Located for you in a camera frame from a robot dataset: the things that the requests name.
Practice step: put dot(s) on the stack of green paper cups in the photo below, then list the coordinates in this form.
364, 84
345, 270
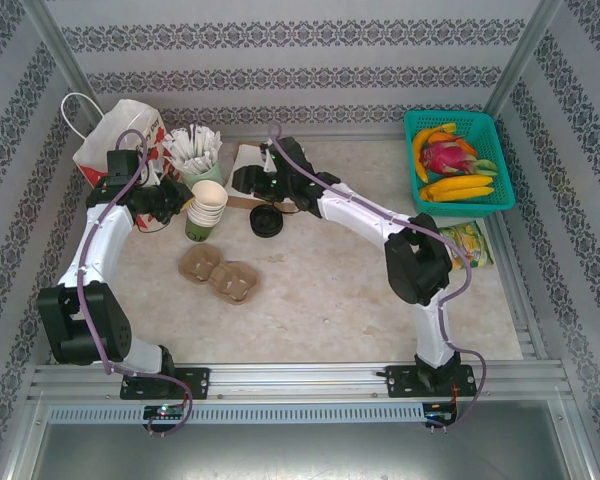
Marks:
200, 232

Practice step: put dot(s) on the black plastic cup lid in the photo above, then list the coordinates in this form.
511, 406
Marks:
266, 221

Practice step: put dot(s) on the white red printed paper bag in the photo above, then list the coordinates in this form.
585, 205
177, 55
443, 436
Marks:
100, 140

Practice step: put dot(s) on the brown cardboard cup carrier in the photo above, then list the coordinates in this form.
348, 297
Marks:
230, 285

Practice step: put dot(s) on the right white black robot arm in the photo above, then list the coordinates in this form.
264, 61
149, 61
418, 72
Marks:
360, 210

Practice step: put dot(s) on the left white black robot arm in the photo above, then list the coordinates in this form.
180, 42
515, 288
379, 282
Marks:
100, 250

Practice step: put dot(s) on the brown cardboard board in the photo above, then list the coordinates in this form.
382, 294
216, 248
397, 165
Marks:
240, 202

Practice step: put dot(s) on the mint green straw holder cup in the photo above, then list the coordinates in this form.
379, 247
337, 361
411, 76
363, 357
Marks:
207, 175

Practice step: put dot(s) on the bundle of white wrapped straws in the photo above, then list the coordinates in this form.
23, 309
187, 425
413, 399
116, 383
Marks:
195, 147

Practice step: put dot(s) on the curved yellow banana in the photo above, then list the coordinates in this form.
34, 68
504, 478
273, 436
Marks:
418, 150

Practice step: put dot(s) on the pink dragon fruit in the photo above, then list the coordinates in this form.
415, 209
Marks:
445, 157

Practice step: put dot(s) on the orange toy fruit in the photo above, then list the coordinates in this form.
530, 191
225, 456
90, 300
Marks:
442, 136

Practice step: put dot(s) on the green yellow snack packet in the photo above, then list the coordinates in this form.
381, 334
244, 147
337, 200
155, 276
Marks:
472, 245

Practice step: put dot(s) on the teal plastic basket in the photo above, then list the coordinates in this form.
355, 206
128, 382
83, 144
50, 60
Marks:
502, 190

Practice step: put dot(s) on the small circuit board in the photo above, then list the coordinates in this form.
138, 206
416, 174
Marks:
440, 414
165, 411

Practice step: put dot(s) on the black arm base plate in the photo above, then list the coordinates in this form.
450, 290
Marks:
397, 382
197, 382

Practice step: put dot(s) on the aluminium frame post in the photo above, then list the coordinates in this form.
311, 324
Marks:
55, 45
522, 50

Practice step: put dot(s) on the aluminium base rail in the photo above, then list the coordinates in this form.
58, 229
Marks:
300, 382

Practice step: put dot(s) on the aluminium side rail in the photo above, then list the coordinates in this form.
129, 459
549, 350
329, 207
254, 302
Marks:
530, 330

